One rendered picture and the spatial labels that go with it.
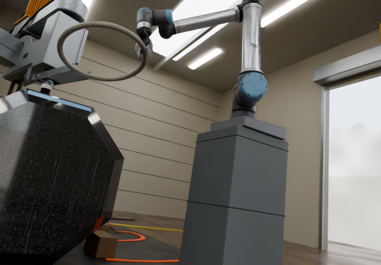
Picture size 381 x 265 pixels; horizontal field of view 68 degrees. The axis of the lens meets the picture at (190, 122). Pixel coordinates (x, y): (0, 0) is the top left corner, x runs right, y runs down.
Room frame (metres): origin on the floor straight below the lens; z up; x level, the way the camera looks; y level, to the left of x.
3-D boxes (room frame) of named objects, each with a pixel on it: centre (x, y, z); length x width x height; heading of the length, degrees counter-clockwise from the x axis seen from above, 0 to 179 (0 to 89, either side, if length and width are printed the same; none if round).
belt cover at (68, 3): (2.12, 1.31, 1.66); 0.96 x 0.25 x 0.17; 49
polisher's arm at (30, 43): (2.16, 1.33, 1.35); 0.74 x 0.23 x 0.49; 49
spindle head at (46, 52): (1.94, 1.10, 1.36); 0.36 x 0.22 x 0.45; 49
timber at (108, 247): (2.06, 0.47, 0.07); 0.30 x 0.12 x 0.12; 31
